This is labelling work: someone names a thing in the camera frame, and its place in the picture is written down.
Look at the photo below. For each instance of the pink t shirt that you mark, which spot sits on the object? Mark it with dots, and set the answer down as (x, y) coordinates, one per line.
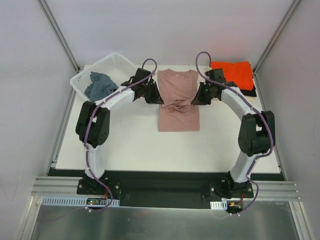
(178, 89)

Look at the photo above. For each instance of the blue grey t shirt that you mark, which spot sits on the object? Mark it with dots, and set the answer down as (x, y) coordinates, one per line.
(101, 86)

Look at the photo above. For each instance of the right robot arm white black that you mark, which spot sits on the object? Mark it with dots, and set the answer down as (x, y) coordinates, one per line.
(256, 138)

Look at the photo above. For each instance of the right aluminium frame post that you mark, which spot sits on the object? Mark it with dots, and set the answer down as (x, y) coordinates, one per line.
(280, 28)

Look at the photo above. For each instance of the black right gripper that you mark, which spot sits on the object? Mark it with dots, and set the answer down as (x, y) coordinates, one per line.
(203, 93)

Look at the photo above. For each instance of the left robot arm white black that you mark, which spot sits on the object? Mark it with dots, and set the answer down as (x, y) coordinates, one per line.
(93, 125)

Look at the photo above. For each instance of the left white cable duct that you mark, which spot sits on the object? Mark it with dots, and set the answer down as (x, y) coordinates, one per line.
(69, 201)

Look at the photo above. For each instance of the right white cable duct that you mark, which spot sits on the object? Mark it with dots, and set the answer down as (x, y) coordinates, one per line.
(226, 204)

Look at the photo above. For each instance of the black folded t shirt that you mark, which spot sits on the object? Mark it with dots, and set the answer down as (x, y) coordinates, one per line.
(250, 93)

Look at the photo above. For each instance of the white cable duct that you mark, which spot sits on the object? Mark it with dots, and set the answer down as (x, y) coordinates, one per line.
(69, 201)
(226, 204)

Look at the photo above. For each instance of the beige folded t shirt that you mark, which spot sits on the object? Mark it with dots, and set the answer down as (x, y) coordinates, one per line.
(250, 99)

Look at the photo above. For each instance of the left aluminium frame post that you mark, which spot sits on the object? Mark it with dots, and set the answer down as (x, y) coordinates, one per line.
(59, 34)

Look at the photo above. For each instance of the aluminium frame post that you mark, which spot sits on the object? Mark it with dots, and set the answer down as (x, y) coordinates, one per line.
(280, 28)
(59, 34)

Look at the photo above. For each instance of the orange folded t shirt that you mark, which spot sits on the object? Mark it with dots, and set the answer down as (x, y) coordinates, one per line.
(240, 73)

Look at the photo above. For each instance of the aluminium rail profile front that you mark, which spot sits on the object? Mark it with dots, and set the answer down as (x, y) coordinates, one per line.
(67, 186)

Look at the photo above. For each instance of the white plastic laundry basket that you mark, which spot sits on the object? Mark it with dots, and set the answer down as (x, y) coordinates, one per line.
(115, 65)

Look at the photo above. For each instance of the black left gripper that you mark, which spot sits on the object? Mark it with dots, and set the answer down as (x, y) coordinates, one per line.
(150, 91)

